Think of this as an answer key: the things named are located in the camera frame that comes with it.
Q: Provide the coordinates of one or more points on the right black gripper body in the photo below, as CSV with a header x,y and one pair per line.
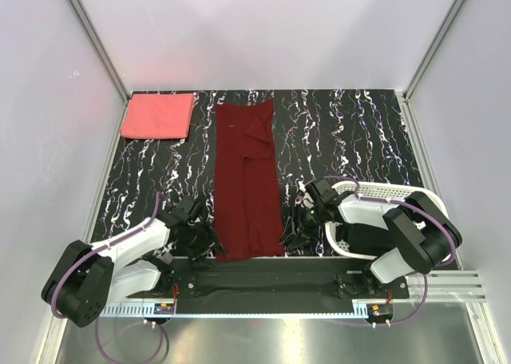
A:
x,y
312,219

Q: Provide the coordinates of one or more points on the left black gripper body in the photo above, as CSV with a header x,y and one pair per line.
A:
x,y
193,242

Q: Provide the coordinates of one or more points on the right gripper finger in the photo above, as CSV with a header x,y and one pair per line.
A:
x,y
293,225
300,241

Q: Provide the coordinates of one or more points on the dark red t shirt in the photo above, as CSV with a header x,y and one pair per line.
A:
x,y
247,204

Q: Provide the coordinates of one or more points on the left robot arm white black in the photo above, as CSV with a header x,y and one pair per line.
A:
x,y
89,277

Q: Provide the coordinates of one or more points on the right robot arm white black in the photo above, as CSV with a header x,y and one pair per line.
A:
x,y
395,229

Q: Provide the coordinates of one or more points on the white plastic laundry basket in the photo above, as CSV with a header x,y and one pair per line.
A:
x,y
382,191

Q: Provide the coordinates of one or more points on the black garment in basket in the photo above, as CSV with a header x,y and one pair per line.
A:
x,y
364,239

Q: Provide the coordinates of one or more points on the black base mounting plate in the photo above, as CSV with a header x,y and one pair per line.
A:
x,y
305,283

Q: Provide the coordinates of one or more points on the folded pink t shirt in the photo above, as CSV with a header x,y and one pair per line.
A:
x,y
157,116

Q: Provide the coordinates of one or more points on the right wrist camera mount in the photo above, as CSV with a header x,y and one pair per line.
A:
x,y
321,192

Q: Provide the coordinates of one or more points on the white slotted cable duct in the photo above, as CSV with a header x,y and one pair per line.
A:
x,y
187,310

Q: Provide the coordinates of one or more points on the left aluminium frame post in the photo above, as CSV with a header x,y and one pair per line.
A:
x,y
87,26

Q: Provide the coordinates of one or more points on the aluminium frame post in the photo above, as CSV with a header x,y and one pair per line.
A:
x,y
87,26
441,34

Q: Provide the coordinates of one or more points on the right aluminium frame post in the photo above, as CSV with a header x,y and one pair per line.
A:
x,y
441,34

